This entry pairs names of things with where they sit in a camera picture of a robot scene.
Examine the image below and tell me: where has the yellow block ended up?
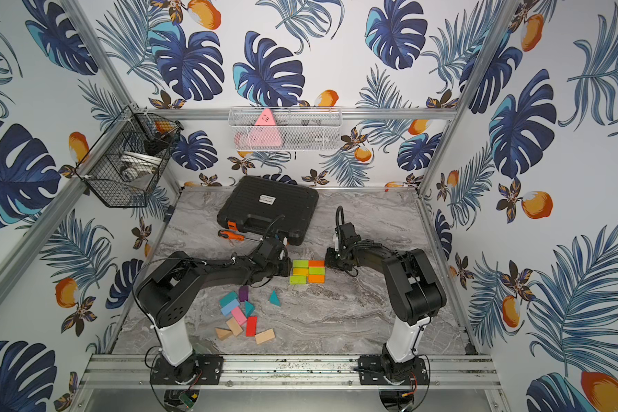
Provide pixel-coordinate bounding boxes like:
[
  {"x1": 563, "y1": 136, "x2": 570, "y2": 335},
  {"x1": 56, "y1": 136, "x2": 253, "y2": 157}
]
[{"x1": 292, "y1": 268, "x2": 309, "y2": 276}]

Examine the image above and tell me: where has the light green narrow block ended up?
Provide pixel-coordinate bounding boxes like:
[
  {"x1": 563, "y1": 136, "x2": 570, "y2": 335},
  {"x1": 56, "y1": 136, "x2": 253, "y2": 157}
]
[{"x1": 308, "y1": 267, "x2": 325, "y2": 276}]

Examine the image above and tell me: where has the orange rectangular block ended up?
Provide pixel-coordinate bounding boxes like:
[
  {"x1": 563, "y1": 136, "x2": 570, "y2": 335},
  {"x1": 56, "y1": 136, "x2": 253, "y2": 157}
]
[{"x1": 307, "y1": 275, "x2": 325, "y2": 284}]

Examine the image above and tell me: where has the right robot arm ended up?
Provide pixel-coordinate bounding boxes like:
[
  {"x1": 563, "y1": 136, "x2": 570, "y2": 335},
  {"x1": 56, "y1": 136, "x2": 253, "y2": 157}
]
[{"x1": 324, "y1": 223, "x2": 447, "y2": 370}]

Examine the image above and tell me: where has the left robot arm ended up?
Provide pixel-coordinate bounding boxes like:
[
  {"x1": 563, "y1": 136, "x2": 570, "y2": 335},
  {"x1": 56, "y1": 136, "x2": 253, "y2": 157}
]
[{"x1": 135, "y1": 236, "x2": 292, "y2": 367}]

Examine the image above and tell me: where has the teal triangle block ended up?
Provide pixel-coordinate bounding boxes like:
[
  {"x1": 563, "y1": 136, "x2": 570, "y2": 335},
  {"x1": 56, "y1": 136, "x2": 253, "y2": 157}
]
[{"x1": 269, "y1": 291, "x2": 282, "y2": 307}]

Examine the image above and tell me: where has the purple block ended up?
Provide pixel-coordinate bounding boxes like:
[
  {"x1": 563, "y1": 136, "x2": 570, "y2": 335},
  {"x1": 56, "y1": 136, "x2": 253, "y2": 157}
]
[{"x1": 238, "y1": 285, "x2": 249, "y2": 302}]

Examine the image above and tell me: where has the black plastic tool case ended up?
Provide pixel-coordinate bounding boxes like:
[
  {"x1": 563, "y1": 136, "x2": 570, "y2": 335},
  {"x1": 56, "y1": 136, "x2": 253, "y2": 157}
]
[{"x1": 216, "y1": 176, "x2": 319, "y2": 245}]

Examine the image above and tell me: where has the teal rectangular block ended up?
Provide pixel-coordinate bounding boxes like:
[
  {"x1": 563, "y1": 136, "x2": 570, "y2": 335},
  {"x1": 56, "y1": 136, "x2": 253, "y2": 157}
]
[{"x1": 219, "y1": 292, "x2": 239, "y2": 307}]

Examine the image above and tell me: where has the small teal block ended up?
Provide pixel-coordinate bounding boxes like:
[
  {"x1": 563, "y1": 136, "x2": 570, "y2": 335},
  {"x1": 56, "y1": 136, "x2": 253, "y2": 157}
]
[{"x1": 245, "y1": 301, "x2": 255, "y2": 318}]

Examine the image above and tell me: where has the pink block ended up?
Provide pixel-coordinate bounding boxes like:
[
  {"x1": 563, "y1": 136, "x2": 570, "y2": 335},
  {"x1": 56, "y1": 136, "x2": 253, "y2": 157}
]
[{"x1": 231, "y1": 307, "x2": 247, "y2": 326}]

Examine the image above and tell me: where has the light blue block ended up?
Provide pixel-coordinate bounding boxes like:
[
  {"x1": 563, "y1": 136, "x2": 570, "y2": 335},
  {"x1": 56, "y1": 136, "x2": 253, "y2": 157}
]
[{"x1": 221, "y1": 300, "x2": 240, "y2": 317}]

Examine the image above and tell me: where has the red block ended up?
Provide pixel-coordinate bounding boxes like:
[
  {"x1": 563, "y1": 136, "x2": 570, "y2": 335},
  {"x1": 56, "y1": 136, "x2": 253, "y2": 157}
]
[{"x1": 245, "y1": 316, "x2": 258, "y2": 337}]

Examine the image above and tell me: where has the natural wood rectangular block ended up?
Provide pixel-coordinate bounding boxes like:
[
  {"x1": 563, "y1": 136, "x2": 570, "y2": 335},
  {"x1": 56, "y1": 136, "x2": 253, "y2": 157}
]
[{"x1": 255, "y1": 329, "x2": 276, "y2": 345}]

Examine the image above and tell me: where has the natural wood triangle block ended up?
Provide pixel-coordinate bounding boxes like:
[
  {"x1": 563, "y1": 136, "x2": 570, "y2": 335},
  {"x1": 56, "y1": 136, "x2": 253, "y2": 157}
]
[{"x1": 215, "y1": 328, "x2": 233, "y2": 341}]

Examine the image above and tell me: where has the pink triangle card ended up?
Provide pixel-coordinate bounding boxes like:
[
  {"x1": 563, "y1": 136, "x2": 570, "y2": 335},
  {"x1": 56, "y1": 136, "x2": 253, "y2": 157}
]
[{"x1": 245, "y1": 108, "x2": 283, "y2": 149}]

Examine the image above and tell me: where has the orange handled screwdriver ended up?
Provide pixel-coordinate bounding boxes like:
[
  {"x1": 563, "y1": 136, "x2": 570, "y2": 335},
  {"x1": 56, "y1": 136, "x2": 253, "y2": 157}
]
[{"x1": 217, "y1": 229, "x2": 262, "y2": 242}]

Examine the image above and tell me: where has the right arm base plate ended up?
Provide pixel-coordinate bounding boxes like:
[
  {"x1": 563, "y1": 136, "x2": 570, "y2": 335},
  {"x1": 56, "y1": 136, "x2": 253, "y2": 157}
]
[{"x1": 353, "y1": 355, "x2": 430, "y2": 386}]

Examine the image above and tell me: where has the white mesh wall basket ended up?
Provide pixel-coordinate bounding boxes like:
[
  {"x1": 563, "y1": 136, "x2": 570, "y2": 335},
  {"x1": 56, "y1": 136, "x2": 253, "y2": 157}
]
[{"x1": 228, "y1": 106, "x2": 343, "y2": 151}]

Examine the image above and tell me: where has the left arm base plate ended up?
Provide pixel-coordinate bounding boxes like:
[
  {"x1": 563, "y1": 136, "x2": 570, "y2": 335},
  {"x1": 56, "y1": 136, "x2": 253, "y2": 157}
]
[{"x1": 149, "y1": 355, "x2": 224, "y2": 386}]

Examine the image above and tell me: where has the black wire basket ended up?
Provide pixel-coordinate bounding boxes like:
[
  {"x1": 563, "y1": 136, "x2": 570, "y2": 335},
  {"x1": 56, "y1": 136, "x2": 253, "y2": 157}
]
[{"x1": 74, "y1": 106, "x2": 184, "y2": 209}]

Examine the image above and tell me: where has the aluminium front rail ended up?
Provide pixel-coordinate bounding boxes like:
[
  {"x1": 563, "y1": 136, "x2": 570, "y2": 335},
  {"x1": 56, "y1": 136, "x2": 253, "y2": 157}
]
[{"x1": 80, "y1": 355, "x2": 501, "y2": 391}]

